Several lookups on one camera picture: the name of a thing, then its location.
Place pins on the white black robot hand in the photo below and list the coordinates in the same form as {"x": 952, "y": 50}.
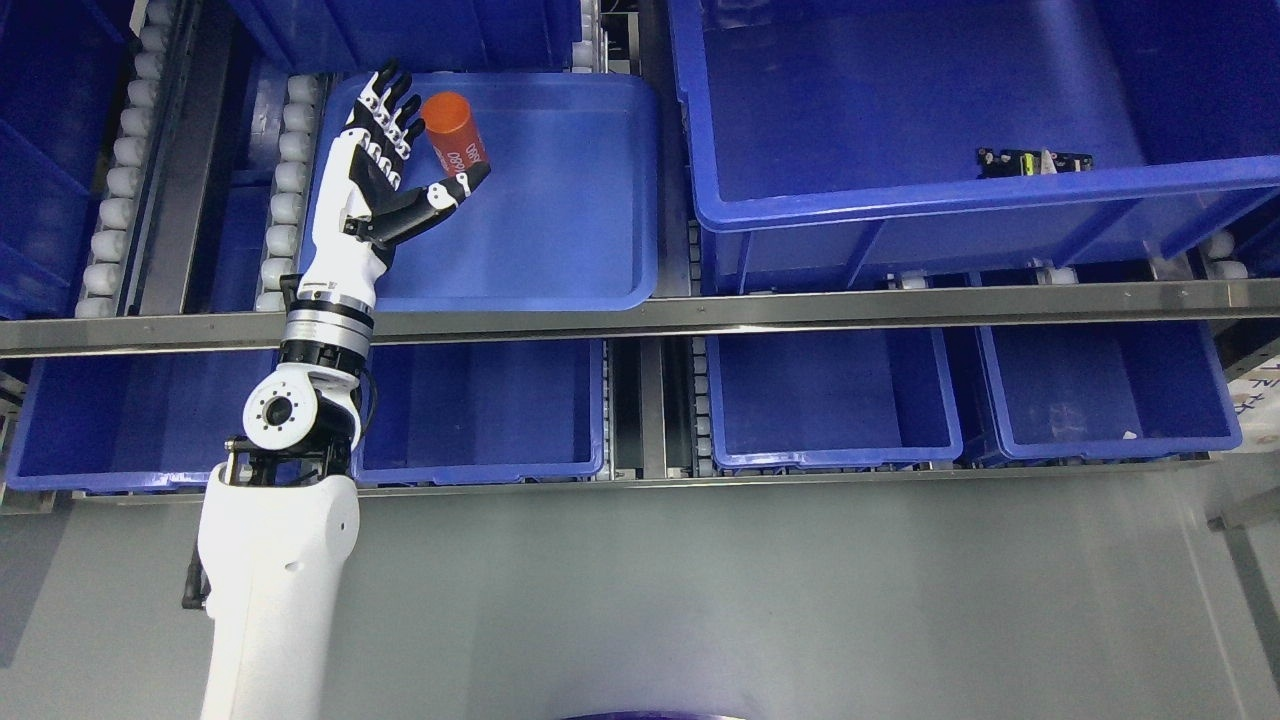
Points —
{"x": 361, "y": 213}

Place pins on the orange cylindrical capacitor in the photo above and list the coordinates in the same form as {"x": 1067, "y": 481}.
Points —
{"x": 452, "y": 131}

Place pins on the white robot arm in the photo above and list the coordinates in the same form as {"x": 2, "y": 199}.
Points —
{"x": 280, "y": 515}

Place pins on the white roller track inner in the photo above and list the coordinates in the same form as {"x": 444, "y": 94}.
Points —
{"x": 290, "y": 183}

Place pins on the white roller track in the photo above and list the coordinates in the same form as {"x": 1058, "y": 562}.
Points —
{"x": 109, "y": 277}
{"x": 290, "y": 183}

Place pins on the blue top bin left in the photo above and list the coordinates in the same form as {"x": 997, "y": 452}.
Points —
{"x": 309, "y": 37}

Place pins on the shallow blue tray bin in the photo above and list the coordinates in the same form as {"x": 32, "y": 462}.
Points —
{"x": 568, "y": 218}

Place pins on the white roller track left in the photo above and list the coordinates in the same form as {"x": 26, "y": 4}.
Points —
{"x": 109, "y": 277}

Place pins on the blue bin far left stack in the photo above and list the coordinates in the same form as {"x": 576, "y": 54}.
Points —
{"x": 61, "y": 64}

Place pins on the blue lower bin far left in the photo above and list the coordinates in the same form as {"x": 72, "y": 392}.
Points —
{"x": 131, "y": 423}

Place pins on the large blue upper bin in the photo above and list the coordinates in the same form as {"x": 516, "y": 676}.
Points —
{"x": 832, "y": 143}

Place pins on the small black electronic part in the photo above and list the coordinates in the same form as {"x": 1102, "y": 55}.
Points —
{"x": 1005, "y": 163}

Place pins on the steel shelf front rail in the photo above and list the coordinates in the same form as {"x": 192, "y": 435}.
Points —
{"x": 1160, "y": 301}

